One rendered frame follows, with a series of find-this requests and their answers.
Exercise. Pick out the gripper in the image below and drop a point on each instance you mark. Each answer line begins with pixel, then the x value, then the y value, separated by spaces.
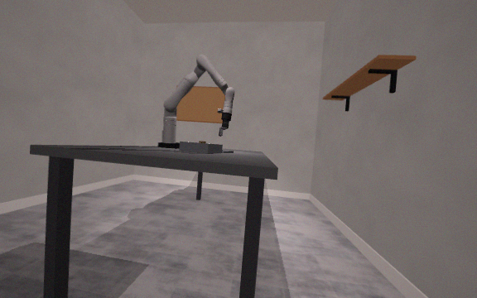
pixel 226 117

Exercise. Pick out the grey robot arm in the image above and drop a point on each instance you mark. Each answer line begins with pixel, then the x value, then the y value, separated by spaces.
pixel 183 88

